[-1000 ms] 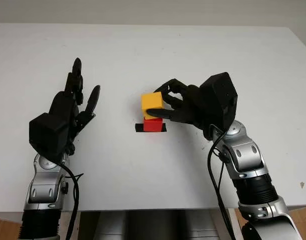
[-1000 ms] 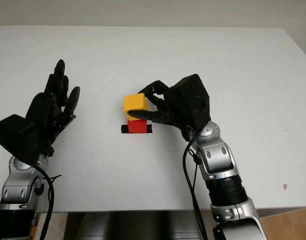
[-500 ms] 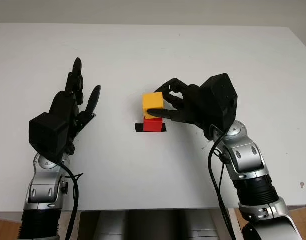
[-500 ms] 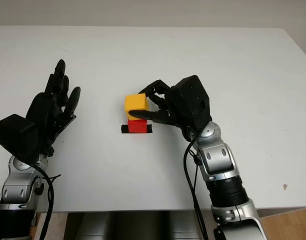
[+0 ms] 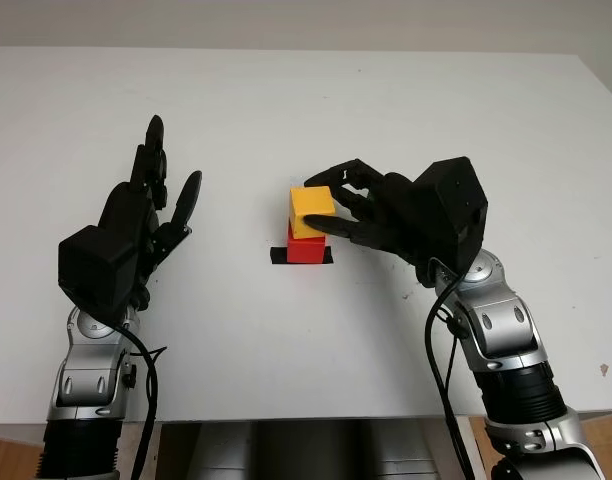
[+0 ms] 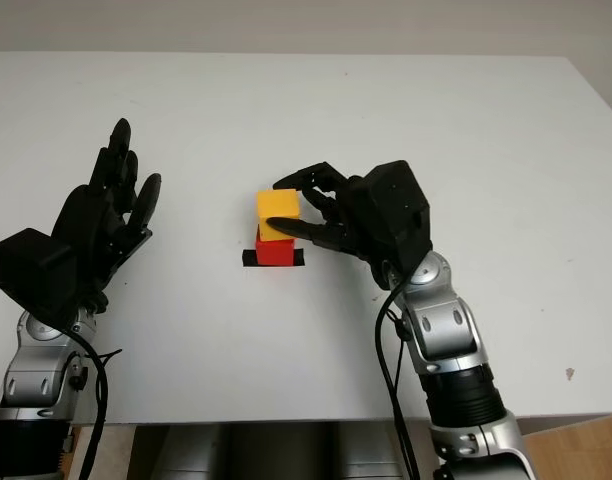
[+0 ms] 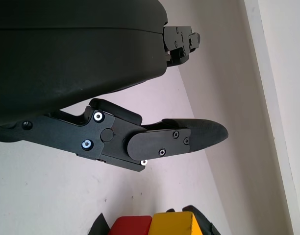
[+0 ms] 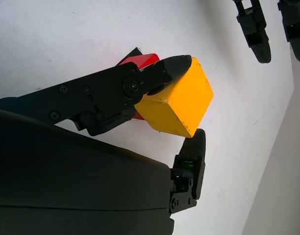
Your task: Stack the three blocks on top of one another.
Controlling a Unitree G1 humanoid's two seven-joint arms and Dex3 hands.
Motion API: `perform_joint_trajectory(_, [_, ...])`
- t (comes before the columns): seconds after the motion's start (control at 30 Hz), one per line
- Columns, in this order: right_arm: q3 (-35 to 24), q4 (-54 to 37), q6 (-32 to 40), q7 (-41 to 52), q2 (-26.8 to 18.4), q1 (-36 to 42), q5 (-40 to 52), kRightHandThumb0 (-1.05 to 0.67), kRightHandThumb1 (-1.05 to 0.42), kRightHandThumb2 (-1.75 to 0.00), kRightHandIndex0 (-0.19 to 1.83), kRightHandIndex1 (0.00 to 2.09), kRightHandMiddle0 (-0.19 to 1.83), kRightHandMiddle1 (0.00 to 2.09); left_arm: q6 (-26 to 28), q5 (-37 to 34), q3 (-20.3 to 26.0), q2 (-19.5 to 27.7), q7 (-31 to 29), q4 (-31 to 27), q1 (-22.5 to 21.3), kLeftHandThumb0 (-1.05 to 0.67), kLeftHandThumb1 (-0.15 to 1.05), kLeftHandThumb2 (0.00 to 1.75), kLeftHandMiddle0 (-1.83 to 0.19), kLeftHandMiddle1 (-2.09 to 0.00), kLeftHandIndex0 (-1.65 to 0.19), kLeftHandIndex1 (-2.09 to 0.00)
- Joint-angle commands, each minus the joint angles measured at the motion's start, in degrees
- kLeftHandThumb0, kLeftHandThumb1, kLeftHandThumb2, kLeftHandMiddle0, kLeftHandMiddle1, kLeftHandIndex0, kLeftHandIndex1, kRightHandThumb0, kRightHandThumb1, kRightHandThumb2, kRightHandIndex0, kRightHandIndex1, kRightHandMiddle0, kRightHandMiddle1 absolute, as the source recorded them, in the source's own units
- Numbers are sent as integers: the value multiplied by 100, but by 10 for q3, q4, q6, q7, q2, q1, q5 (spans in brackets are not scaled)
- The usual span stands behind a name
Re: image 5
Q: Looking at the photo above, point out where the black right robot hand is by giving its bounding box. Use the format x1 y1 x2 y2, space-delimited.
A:
303 158 455 287

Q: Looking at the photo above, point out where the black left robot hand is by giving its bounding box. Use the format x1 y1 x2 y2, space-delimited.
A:
98 114 204 311

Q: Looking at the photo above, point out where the yellow cube block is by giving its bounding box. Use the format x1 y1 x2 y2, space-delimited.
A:
289 185 336 240

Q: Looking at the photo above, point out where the red cube block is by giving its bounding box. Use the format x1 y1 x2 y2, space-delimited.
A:
286 222 326 265

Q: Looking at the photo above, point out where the black tape strip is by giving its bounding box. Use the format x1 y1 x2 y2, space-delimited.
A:
269 246 334 266

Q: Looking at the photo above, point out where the dark grey robot torso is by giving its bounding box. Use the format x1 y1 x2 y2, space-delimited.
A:
158 419 457 480

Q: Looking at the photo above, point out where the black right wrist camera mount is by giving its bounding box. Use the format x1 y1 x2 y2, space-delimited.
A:
410 156 489 274

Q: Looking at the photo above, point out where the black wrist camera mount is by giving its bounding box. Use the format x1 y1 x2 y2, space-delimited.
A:
58 224 140 326
410 156 489 274

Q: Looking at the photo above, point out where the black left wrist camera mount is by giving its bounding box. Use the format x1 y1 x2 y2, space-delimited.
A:
58 224 140 326

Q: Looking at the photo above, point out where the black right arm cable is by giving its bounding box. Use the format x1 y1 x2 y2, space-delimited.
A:
424 259 475 480

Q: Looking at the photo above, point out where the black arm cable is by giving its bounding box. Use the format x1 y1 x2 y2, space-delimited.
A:
424 259 475 480
113 324 168 480

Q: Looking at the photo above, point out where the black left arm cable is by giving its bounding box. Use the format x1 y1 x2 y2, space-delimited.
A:
113 324 168 480

